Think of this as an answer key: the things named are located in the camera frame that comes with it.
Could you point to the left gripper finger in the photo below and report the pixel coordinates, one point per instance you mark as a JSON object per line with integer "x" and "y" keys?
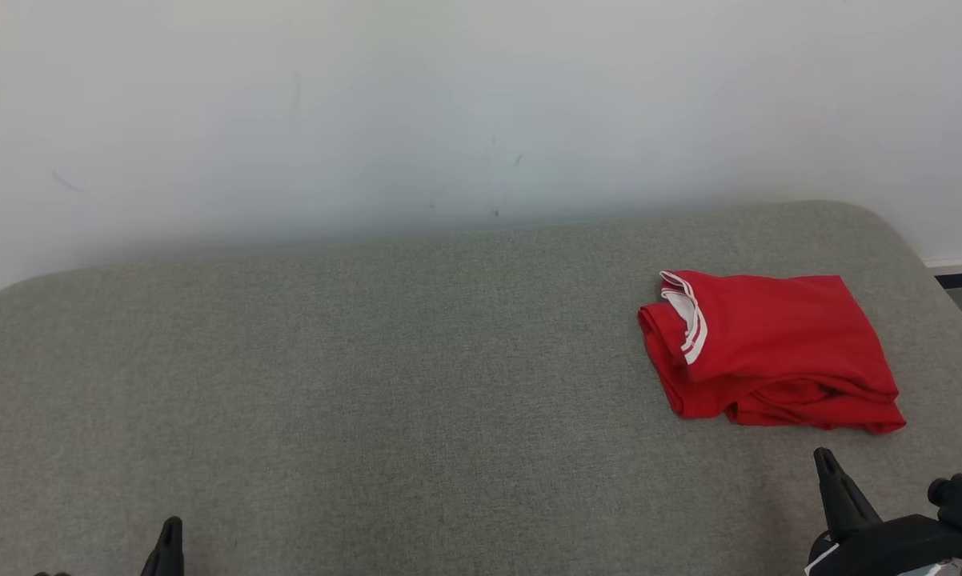
{"x": 169, "y": 552}

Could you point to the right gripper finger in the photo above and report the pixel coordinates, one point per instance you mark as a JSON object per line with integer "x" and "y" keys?
{"x": 843, "y": 500}

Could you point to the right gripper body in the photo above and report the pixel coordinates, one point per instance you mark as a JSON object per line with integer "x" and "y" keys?
{"x": 881, "y": 548}

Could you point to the red shorts with print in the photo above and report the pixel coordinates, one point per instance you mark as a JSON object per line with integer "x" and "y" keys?
{"x": 673, "y": 392}

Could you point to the white baseboard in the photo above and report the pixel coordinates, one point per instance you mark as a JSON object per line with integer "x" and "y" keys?
{"x": 961, "y": 262}

